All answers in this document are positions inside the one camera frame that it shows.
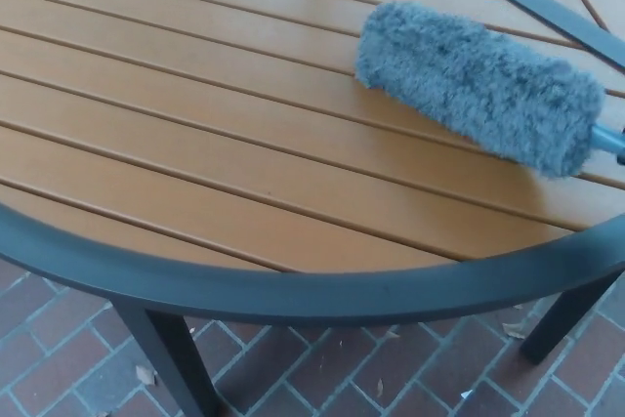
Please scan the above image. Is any grey microfibre duster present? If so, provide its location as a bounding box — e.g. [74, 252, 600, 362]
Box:
[354, 0, 625, 179]

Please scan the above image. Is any dark flat table crossbar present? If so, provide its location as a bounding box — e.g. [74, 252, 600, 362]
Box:
[429, 0, 625, 71]

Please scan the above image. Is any dark table leg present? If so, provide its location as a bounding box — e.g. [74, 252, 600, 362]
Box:
[109, 302, 219, 417]
[519, 268, 614, 365]

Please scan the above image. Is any dark round table rim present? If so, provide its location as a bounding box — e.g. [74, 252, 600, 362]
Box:
[0, 204, 625, 325]

